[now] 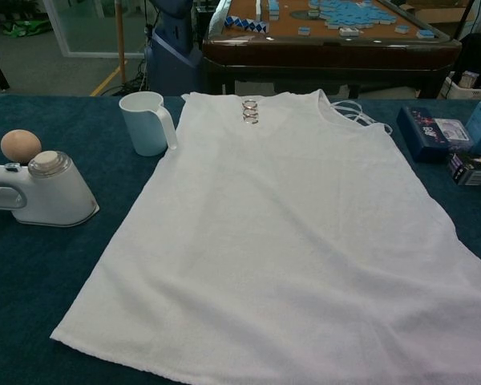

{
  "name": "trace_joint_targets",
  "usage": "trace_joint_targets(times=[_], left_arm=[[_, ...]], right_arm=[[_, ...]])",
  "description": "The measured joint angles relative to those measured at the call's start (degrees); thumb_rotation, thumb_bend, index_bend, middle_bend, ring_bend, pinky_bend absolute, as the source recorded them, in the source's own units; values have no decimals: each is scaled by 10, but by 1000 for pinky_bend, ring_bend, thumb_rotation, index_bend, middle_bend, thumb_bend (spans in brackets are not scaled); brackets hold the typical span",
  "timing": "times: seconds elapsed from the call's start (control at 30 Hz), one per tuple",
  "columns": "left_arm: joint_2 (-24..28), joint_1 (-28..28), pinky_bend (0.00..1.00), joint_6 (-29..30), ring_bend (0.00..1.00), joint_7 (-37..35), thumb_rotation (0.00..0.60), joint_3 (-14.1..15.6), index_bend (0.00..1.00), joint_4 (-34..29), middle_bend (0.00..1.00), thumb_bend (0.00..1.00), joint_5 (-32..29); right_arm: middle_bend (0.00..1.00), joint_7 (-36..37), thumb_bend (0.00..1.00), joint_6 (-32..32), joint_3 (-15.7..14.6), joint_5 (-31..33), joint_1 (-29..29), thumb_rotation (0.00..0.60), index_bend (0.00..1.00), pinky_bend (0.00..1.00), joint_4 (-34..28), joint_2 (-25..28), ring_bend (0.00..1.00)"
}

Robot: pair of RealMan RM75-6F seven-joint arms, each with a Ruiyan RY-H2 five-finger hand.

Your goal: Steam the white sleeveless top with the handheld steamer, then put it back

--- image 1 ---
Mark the white plastic cup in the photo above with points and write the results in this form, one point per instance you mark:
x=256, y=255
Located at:
x=144, y=128

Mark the green bag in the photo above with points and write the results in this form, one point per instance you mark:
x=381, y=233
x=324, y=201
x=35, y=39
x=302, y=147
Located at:
x=24, y=30

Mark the dark blue table cloth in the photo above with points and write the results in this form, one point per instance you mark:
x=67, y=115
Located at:
x=44, y=280

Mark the wooden pole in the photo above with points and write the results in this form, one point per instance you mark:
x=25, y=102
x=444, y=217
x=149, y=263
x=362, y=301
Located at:
x=121, y=40

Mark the black box gold print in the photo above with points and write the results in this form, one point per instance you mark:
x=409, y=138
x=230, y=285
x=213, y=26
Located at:
x=473, y=168

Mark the white plastic crate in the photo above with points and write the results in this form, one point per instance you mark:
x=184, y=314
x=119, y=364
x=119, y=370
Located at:
x=465, y=90

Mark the brown mahjong table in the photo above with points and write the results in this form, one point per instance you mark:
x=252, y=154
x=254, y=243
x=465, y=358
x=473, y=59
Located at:
x=324, y=56

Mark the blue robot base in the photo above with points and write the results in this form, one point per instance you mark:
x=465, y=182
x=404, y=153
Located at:
x=172, y=60

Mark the white handheld garment steamer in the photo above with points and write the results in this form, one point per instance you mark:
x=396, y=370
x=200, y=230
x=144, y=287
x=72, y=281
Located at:
x=60, y=192

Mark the small clear purple package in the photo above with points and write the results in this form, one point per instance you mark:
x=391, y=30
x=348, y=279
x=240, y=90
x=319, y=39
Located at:
x=453, y=130

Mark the blue mahjong tile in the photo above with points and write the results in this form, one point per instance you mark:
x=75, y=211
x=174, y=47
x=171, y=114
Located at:
x=424, y=34
x=402, y=29
x=307, y=31

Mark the pile of blue mahjong tiles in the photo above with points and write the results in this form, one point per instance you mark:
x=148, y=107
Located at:
x=344, y=12

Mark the dark blue long box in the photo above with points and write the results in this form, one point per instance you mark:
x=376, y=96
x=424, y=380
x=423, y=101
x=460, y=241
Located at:
x=419, y=136

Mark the glass partition white frame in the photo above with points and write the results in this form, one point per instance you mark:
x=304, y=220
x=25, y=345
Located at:
x=62, y=40

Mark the blue white snake cube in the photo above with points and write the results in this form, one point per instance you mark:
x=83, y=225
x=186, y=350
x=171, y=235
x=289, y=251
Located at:
x=244, y=24

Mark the beige wooden ball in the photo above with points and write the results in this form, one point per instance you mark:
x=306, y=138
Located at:
x=18, y=146

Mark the white faced mahjong tile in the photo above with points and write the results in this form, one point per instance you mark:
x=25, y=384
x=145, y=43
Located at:
x=350, y=33

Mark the white sleeveless shirt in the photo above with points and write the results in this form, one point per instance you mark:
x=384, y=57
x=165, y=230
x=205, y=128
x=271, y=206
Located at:
x=264, y=240

